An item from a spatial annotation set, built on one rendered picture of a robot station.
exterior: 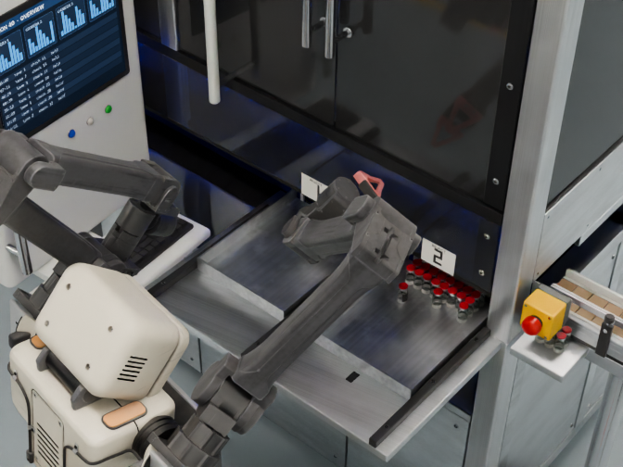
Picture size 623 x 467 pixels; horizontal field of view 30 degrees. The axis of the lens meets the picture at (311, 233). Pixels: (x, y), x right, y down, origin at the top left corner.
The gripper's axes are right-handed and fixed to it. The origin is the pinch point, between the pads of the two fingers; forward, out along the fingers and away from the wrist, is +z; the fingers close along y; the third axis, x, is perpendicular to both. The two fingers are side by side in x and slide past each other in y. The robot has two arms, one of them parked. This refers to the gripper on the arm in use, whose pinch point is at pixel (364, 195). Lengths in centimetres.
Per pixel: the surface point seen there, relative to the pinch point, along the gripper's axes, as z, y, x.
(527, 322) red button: 12.7, -5.4, 39.2
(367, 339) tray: 4.0, 24.0, 22.8
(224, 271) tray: 1.6, 44.6, -8.7
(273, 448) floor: 50, 112, 28
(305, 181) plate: 18.2, 23.6, -15.1
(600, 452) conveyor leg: 43, 19, 74
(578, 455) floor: 98, 61, 80
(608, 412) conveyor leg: 39, 8, 66
